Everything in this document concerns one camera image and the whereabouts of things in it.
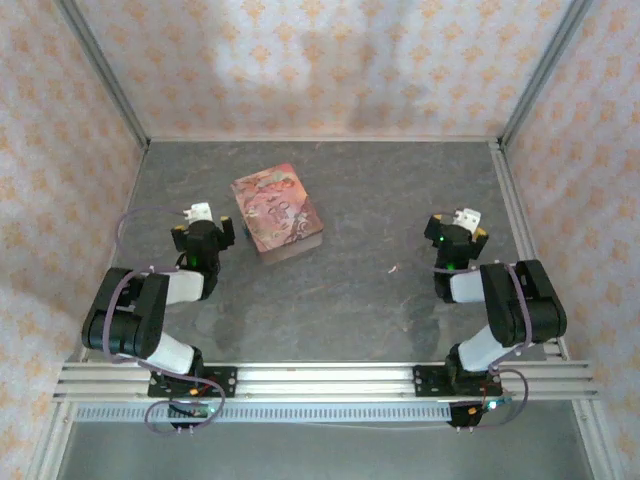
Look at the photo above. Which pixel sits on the small brass blue padlock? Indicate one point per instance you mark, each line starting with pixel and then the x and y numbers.
pixel 245 231

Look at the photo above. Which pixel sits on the pink decorated box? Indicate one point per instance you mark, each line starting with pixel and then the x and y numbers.
pixel 277 210

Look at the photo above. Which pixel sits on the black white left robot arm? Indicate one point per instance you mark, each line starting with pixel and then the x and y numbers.
pixel 120 320

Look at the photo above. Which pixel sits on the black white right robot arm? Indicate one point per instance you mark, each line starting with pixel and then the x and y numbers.
pixel 530 310

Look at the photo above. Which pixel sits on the small pale key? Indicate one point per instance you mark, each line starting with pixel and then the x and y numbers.
pixel 393 269

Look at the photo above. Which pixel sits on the white orange patterned curtain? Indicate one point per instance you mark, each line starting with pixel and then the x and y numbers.
pixel 325 65
pixel 50 175
pixel 595 200

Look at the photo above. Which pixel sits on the grey metal lower panel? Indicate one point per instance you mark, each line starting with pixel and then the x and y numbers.
pixel 325 452

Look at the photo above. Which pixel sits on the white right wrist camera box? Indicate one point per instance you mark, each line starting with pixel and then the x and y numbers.
pixel 467 219

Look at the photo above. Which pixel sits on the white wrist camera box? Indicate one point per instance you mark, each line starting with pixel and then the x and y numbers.
pixel 197 211
pixel 467 219

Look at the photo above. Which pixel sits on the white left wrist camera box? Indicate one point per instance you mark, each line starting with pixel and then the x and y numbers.
pixel 197 211

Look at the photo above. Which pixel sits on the aluminium side rail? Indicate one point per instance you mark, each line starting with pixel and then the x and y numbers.
pixel 525 250

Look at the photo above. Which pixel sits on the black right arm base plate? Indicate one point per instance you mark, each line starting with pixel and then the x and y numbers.
pixel 422 380

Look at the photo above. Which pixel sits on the aluminium back rail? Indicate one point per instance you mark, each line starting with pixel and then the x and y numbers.
pixel 325 139

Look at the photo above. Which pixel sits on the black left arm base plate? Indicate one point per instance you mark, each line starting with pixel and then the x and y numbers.
pixel 227 380

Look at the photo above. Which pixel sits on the aluminium mounting rail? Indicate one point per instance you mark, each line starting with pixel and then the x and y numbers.
pixel 325 380

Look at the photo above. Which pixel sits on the aluminium frame post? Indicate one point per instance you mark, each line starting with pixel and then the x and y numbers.
pixel 105 75
pixel 540 70

